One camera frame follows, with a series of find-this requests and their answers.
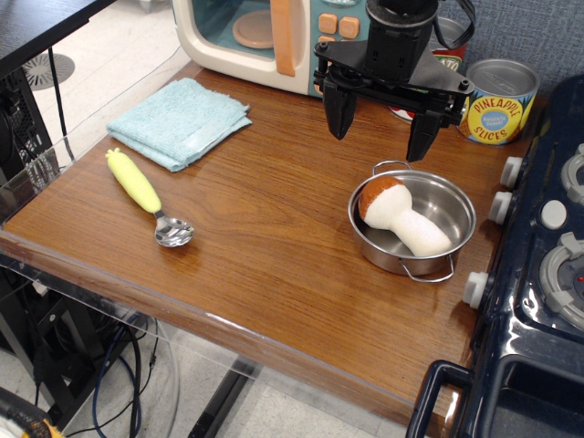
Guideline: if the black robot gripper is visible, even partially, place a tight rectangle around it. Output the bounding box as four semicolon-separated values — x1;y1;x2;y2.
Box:
314;1;474;162

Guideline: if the steel pot with handles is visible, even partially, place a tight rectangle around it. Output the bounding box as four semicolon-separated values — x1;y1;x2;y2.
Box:
348;161;476;283

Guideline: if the light blue cloth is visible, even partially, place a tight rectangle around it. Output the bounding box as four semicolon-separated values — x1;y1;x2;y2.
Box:
107;78;252;172

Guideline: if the plush brown white mushroom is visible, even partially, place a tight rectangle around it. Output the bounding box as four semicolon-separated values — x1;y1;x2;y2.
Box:
358;175;454;257

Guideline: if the tomato sauce can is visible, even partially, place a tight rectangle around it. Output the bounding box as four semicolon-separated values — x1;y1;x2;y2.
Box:
388;16;469;121

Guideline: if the pineapple slices can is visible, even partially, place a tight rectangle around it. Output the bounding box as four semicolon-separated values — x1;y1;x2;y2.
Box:
458;58;540;146

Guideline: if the toy microwave cream and teal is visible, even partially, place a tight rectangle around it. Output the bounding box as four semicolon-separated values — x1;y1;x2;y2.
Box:
172;0;369;97

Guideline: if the clear acrylic table guard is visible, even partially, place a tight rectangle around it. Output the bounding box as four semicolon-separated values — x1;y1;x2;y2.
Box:
1;64;425;417

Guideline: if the dark blue toy stove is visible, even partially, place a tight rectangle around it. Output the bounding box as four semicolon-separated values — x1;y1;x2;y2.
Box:
407;76;583;437

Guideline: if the black desk at left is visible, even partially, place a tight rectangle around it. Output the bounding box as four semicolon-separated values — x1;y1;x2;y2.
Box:
1;0;111;183

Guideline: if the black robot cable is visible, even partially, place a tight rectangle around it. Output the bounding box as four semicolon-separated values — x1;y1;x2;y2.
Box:
431;0;476;51

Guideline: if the yellow handled ice cream scoop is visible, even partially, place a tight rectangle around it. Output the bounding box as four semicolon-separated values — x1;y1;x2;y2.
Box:
106;148;194;248

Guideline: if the black cable under table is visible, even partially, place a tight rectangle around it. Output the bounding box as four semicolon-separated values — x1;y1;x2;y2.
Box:
63;318;161;438

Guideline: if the blue cable under table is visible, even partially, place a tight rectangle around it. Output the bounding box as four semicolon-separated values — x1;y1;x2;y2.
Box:
92;323;143;438

